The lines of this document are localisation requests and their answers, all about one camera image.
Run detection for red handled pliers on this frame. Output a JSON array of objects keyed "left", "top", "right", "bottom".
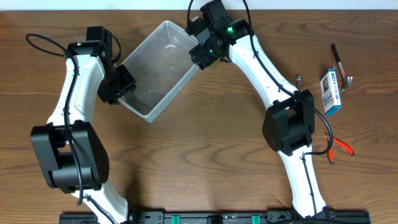
[{"left": 325, "top": 132, "right": 356, "bottom": 166}]

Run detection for clear plastic container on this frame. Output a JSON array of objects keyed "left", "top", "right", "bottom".
[{"left": 119, "top": 21, "right": 200, "bottom": 123}]

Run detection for silver combination wrench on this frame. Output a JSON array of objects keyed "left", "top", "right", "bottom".
[{"left": 296, "top": 75, "right": 302, "bottom": 91}]

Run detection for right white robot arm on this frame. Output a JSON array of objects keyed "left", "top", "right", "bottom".
[{"left": 190, "top": 31, "right": 326, "bottom": 218}]

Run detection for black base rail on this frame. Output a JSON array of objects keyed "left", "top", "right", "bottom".
[{"left": 58, "top": 210, "right": 371, "bottom": 224}]

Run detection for small claw hammer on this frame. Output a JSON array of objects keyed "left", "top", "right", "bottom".
[{"left": 331, "top": 44, "right": 353, "bottom": 91}]

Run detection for blue white cardboard box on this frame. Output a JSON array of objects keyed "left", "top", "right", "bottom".
[{"left": 320, "top": 67, "right": 341, "bottom": 116}]

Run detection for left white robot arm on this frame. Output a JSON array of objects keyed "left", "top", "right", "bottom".
[{"left": 30, "top": 54, "right": 128, "bottom": 223}]

